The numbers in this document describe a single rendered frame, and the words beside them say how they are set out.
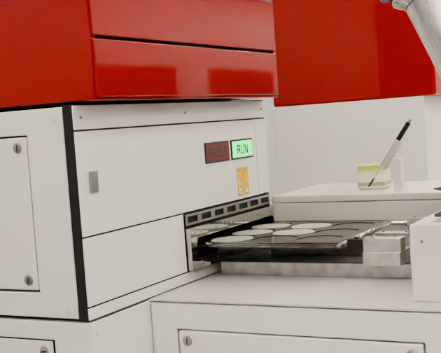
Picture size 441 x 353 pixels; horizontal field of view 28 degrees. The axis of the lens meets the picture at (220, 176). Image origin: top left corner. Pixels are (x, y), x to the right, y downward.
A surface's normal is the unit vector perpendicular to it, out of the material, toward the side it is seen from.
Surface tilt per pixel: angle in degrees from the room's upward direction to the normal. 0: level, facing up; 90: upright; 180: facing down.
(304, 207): 90
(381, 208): 90
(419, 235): 90
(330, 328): 90
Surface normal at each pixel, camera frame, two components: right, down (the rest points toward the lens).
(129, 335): 0.88, -0.04
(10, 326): -0.47, 0.09
